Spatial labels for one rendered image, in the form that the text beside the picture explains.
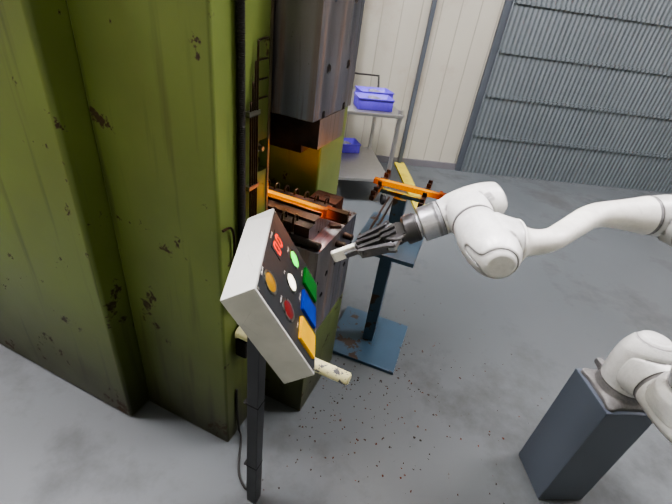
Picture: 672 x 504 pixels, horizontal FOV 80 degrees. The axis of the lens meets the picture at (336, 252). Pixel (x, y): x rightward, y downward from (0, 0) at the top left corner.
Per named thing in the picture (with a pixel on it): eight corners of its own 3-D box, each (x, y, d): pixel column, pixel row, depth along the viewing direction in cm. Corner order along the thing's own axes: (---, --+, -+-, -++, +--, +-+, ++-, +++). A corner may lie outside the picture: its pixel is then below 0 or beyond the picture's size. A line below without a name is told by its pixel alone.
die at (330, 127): (341, 135, 142) (345, 108, 137) (317, 150, 126) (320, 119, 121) (242, 109, 154) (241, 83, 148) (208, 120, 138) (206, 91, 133)
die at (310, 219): (330, 222, 161) (332, 203, 157) (307, 244, 146) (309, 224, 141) (242, 193, 173) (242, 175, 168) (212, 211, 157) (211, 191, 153)
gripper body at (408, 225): (426, 245, 100) (391, 258, 102) (419, 228, 107) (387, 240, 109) (418, 221, 96) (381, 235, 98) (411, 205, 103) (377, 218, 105)
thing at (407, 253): (427, 229, 212) (428, 226, 211) (412, 268, 180) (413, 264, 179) (373, 214, 219) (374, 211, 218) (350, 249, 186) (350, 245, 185)
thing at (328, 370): (351, 379, 137) (353, 368, 135) (345, 390, 133) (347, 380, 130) (243, 331, 149) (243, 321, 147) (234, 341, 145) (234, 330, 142)
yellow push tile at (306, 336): (316, 335, 99) (303, 315, 95) (315, 358, 93) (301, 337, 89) (309, 337, 100) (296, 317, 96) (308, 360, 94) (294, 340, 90)
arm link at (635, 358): (630, 364, 151) (663, 321, 139) (664, 406, 136) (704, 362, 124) (590, 361, 150) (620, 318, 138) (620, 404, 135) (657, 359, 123)
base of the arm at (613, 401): (616, 364, 159) (623, 354, 156) (655, 413, 140) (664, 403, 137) (573, 361, 157) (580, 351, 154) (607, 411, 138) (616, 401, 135)
